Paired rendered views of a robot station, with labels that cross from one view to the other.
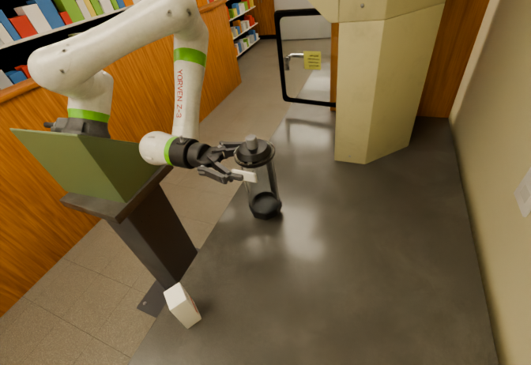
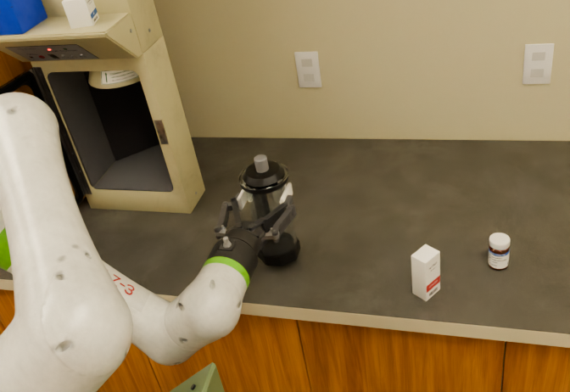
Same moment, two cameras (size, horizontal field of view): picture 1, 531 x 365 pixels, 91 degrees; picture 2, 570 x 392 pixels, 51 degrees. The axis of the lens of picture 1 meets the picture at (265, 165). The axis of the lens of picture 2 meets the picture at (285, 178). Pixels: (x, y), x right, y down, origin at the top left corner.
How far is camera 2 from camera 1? 1.33 m
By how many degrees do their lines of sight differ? 74
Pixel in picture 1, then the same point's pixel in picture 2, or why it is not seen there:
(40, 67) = (119, 299)
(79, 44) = (78, 233)
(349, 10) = (144, 38)
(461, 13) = not seen: hidden behind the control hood
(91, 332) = not seen: outside the picture
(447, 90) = not seen: hidden behind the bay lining
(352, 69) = (164, 93)
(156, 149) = (233, 282)
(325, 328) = (404, 203)
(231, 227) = (307, 288)
